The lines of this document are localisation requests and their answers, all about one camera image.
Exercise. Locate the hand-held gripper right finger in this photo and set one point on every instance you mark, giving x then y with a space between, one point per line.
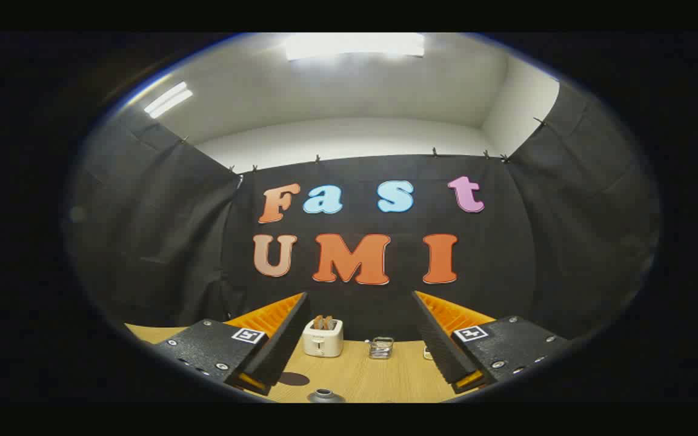
440 339

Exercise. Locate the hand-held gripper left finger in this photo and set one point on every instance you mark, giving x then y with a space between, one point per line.
285 339

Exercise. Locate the dark round coaster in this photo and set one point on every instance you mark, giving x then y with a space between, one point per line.
294 379

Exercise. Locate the silver bottle with colourful label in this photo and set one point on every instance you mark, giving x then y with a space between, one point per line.
325 397

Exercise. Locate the brown toast slice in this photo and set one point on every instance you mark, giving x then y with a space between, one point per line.
318 323
329 323

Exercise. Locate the white toaster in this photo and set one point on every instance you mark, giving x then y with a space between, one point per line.
323 345

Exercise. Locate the wooden table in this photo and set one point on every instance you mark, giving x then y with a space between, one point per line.
373 378

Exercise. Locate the small ceiling light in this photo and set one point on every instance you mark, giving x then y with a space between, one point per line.
168 99

